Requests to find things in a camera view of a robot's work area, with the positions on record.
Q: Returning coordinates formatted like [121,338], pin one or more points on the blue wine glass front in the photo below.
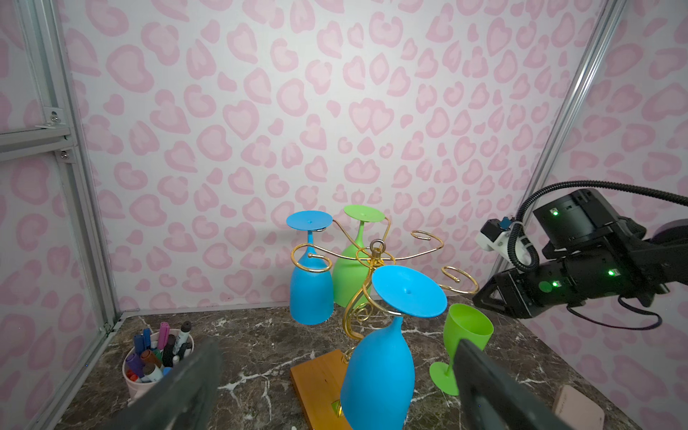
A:
[380,379]

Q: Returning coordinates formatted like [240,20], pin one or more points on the wooden rack base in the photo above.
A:
[317,383]

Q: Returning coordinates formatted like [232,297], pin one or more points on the brown capped white marker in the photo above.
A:
[152,367]

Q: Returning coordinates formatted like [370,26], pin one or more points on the green wine glass back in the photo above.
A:
[349,275]

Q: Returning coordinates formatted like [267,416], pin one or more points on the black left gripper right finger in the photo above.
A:
[492,399]

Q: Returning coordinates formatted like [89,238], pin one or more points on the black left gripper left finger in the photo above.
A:
[182,400]

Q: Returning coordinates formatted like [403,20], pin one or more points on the pink metal pen bucket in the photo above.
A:
[148,339]

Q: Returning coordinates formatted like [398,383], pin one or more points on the pink case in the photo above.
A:
[577,410]

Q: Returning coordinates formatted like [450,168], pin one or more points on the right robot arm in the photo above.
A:
[568,245]

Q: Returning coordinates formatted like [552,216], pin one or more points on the purple marker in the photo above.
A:
[135,365]

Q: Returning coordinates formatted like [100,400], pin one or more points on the magenta marker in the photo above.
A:
[163,336]

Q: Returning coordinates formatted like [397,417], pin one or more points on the green wine glass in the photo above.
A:
[349,275]
[463,322]

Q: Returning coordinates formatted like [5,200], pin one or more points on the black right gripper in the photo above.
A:
[569,281]

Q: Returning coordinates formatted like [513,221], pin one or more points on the gold wire glass rack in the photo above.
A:
[375,256]

